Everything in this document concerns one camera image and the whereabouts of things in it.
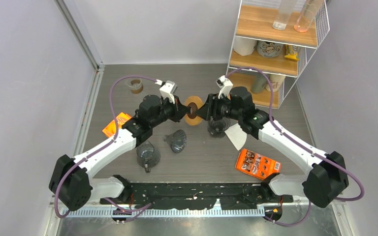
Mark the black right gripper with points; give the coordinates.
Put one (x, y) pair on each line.
(210, 109)

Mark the orange sponge box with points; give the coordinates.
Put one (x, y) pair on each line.
(110, 129)

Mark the white wire wooden shelf rack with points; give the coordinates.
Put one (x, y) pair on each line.
(269, 61)

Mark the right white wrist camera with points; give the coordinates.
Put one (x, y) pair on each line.
(225, 86)

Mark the yellow snack bag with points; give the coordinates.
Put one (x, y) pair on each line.
(291, 52)

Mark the grey green bottle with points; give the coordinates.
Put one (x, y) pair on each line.
(259, 83)

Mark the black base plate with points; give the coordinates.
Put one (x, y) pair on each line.
(199, 196)

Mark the orange snack packet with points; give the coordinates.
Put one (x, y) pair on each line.
(256, 165)

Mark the clear glass bottle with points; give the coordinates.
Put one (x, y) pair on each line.
(283, 15)

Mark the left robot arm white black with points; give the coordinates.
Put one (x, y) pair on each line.
(71, 178)

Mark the tipped dark glass dripper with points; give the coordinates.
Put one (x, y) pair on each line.
(177, 141)

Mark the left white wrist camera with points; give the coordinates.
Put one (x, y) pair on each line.
(167, 90)

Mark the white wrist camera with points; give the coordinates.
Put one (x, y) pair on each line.
(167, 90)
(225, 86)

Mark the white paper coffee filter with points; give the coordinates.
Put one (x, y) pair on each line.
(237, 136)

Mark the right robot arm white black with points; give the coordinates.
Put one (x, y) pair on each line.
(324, 176)

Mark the pink tinted glass bottle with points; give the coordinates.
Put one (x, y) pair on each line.
(307, 15)

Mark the upright dark glass dripper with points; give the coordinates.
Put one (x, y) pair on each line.
(217, 128)

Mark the cream printed cup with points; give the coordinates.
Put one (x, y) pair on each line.
(276, 82)

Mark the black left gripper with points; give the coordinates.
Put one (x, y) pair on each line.
(179, 110)

